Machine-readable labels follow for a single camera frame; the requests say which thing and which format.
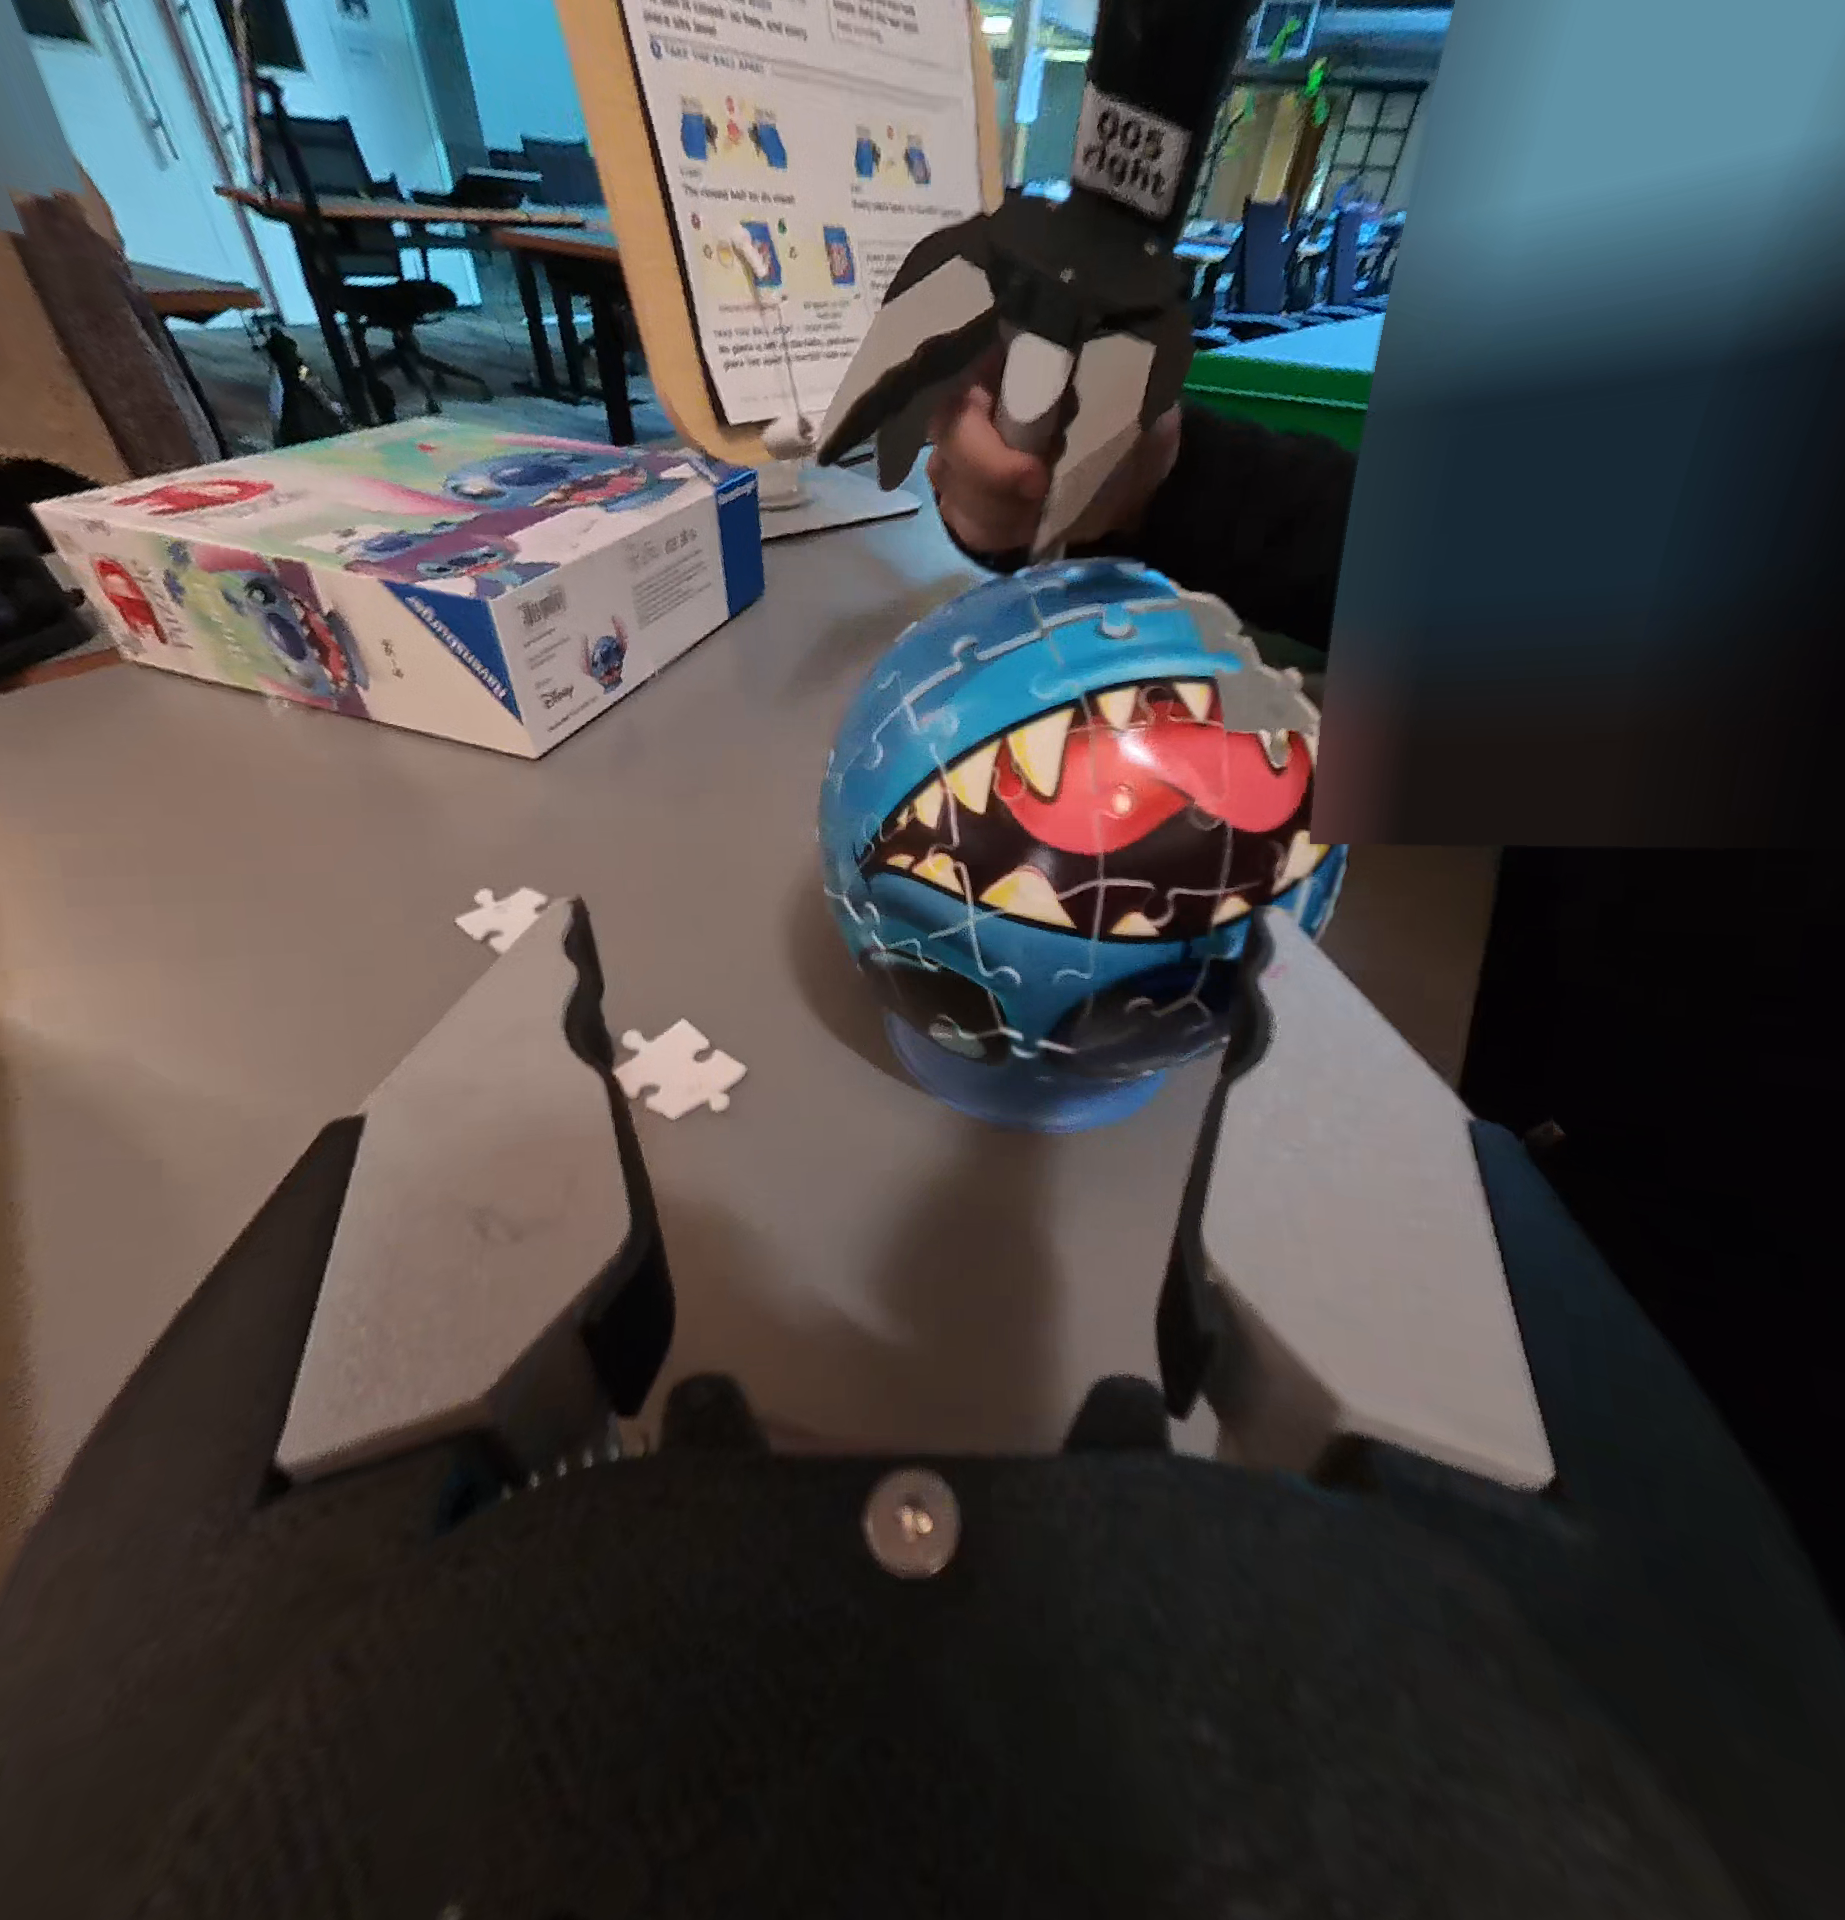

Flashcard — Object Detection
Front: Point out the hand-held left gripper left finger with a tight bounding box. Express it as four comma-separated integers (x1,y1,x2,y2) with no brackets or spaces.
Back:
274,898,675,1480

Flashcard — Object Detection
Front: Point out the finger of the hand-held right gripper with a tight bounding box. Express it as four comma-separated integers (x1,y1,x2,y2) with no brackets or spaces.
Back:
1030,327,1184,560
814,223,1003,495

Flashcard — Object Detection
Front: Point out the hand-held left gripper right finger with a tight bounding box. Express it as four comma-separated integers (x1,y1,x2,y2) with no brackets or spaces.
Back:
1155,913,1558,1494

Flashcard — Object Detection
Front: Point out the blue puzzle ball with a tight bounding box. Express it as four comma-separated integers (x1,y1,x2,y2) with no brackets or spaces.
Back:
816,556,1348,1070

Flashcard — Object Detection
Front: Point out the person's right forearm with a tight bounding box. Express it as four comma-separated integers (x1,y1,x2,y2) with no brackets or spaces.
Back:
1132,402,1365,655

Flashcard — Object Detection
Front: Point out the blue ball stand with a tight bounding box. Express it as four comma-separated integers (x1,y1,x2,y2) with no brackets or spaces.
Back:
881,1003,1168,1135

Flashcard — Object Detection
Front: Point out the colourful puzzle box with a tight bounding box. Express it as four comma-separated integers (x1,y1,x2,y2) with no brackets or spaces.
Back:
33,417,765,760

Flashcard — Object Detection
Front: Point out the person's right hand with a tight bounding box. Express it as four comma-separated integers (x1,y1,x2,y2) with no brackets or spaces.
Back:
926,387,1168,574

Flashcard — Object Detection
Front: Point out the instruction sign board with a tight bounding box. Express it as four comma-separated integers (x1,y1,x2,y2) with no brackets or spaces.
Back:
556,0,1010,541

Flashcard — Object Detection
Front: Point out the green bin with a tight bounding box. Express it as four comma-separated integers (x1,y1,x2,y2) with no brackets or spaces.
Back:
1180,312,1384,452

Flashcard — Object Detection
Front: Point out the wooden table with black legs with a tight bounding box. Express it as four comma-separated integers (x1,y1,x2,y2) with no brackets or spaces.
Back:
215,182,643,447

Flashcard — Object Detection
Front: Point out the black office chair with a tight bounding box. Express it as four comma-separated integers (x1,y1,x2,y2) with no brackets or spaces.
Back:
251,112,463,419

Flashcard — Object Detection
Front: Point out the dark bag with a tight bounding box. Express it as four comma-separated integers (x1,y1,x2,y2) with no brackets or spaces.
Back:
262,321,358,447

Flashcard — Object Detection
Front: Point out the black device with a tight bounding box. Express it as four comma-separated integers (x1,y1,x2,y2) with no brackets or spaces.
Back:
0,514,104,705

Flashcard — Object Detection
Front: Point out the grey knit cloth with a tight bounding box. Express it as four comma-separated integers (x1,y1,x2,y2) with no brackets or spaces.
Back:
16,191,230,475

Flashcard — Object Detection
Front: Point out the beige cloth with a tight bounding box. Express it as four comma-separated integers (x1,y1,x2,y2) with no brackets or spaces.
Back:
0,223,133,485

